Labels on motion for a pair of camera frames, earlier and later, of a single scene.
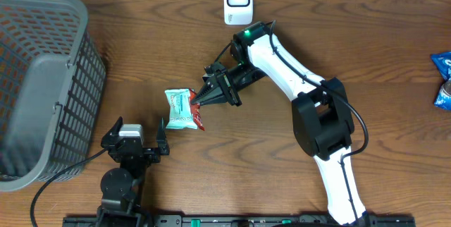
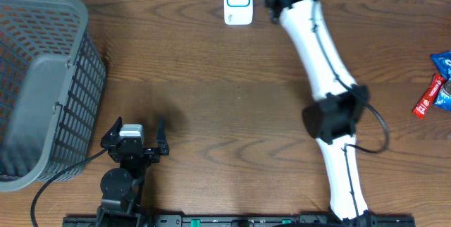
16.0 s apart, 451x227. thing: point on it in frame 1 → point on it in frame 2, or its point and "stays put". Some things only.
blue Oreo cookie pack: [442, 62] stays put
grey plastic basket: [53, 87] stays put
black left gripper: [152, 156] stays put
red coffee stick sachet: [196, 113] → [429, 96]
